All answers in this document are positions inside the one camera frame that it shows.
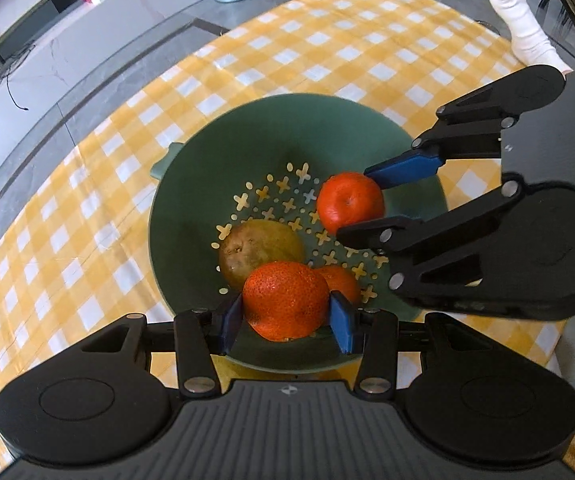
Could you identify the large orange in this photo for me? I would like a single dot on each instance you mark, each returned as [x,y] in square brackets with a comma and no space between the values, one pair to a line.
[285,300]

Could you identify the yellow checked tablecloth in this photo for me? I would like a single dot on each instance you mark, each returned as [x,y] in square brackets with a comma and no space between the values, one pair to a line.
[317,45]

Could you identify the person's white socked foot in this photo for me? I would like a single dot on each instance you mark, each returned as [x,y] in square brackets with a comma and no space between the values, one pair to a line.
[522,20]

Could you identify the white marble media console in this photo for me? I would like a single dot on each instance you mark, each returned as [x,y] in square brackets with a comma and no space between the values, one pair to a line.
[67,45]

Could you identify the brownish green pear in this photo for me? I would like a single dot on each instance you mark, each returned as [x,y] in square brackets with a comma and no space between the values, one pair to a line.
[257,247]

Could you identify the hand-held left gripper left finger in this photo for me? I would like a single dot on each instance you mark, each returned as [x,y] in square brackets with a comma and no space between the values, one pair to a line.
[230,324]

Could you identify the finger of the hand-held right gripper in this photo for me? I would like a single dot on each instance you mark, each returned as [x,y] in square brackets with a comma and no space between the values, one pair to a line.
[367,235]
[407,167]

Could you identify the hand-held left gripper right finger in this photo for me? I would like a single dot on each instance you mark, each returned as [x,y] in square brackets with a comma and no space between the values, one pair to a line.
[342,327]

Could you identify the green colander bowl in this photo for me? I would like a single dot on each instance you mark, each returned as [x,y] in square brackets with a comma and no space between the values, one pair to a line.
[267,145]

